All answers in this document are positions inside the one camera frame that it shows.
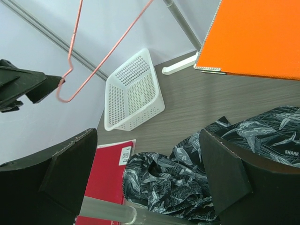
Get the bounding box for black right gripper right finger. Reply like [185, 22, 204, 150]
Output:
[199, 130, 300, 225]

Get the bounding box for orange binder folder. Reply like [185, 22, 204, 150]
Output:
[194, 0, 300, 80]

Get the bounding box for white perforated plastic basket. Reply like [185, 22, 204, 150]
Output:
[104, 48, 165, 131]

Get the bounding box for pink wire hanger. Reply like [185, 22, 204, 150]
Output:
[55, 0, 155, 103]

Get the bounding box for red notebook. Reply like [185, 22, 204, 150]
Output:
[75, 139, 136, 225]

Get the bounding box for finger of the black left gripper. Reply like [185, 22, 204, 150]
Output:
[0, 59, 62, 113]

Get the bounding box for dark shark-print shorts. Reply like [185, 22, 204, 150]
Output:
[123, 106, 300, 222]

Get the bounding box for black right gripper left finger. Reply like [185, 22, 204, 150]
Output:
[0, 128, 98, 225]

